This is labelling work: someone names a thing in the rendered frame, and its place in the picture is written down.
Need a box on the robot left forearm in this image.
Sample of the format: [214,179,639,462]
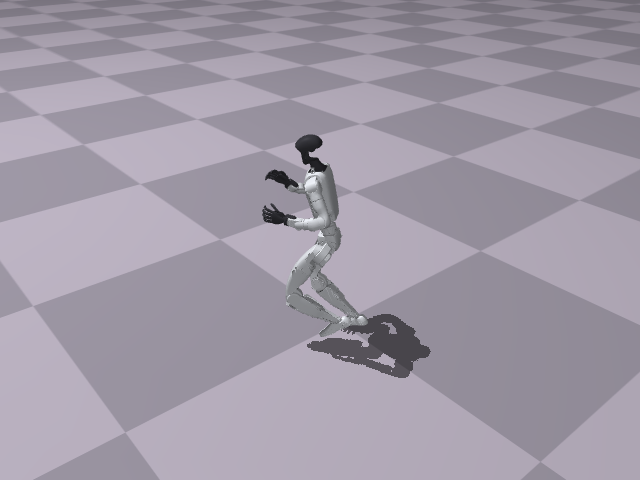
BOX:
[287,217,325,231]

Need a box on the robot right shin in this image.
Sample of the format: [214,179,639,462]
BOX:
[311,274,359,319]

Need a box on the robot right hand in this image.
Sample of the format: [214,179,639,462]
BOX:
[265,169,298,189]

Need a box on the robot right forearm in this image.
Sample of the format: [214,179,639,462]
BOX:
[287,181,305,194]

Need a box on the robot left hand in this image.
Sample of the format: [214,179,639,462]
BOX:
[262,203,297,226]

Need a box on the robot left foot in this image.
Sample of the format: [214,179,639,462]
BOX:
[319,316,352,337]

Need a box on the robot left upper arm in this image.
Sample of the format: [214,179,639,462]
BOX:
[304,177,331,230]

